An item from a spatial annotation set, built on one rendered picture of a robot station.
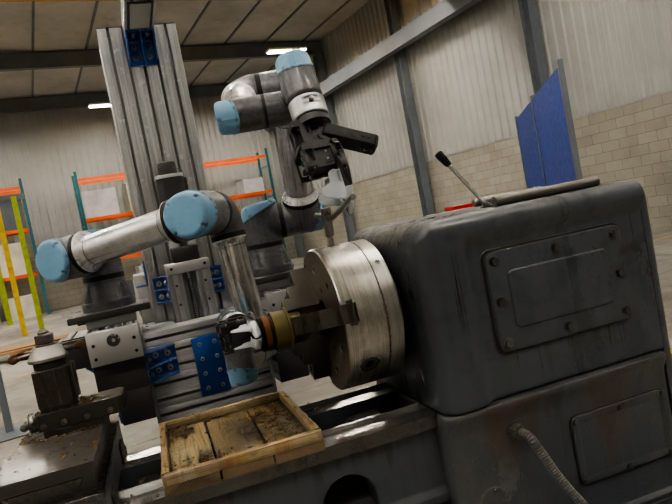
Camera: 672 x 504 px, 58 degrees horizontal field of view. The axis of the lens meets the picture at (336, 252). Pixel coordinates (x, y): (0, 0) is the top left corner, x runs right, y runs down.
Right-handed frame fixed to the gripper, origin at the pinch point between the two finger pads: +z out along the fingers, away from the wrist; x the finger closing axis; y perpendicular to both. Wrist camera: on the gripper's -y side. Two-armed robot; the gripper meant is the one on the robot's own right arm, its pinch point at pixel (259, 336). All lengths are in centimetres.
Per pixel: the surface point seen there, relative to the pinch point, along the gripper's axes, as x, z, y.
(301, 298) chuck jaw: 5.3, -5.3, -11.5
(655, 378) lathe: -27, 17, -82
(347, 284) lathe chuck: 7.8, 10.2, -17.9
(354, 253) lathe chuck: 13.2, 4.8, -22.3
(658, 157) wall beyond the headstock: 20, -772, -885
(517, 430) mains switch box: -28, 19, -44
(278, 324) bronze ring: 1.7, 0.5, -4.3
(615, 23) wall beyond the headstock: 282, -815, -881
